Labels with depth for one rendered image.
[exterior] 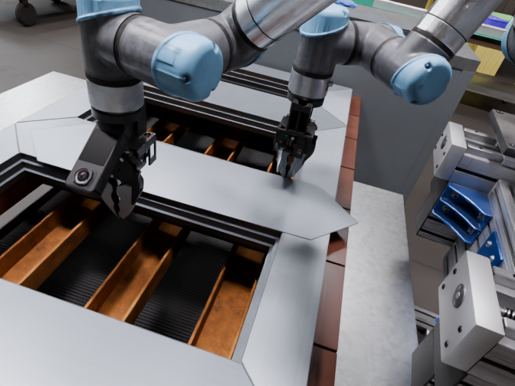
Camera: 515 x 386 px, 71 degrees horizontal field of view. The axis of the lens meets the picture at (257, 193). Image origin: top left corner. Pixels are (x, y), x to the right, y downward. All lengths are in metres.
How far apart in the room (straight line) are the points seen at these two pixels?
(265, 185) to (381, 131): 0.85
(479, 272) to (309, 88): 0.39
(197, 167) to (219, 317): 0.32
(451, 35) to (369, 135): 0.98
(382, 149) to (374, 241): 0.63
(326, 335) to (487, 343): 0.22
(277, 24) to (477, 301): 0.42
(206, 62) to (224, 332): 0.51
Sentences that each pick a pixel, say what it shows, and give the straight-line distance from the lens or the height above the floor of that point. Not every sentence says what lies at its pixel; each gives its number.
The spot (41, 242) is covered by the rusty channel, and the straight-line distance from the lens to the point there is 0.94.
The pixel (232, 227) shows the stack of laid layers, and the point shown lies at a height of 0.84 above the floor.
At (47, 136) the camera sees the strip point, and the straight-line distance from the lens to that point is 0.94.
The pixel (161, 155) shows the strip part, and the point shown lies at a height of 0.86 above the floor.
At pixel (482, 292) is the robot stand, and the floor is 0.99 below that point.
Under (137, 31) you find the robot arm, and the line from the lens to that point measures 0.47.
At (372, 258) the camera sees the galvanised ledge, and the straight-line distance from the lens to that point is 0.99.
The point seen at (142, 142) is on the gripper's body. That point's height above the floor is 1.01.
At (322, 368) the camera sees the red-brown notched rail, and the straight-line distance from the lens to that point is 0.59.
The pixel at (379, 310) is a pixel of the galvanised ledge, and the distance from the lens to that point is 0.89.
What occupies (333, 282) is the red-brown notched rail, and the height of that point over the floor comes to 0.83.
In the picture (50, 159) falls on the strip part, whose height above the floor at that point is 0.86.
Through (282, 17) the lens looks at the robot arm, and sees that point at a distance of 0.49.
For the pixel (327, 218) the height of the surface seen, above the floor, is 0.86.
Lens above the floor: 1.33
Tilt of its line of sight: 37 degrees down
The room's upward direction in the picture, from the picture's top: 12 degrees clockwise
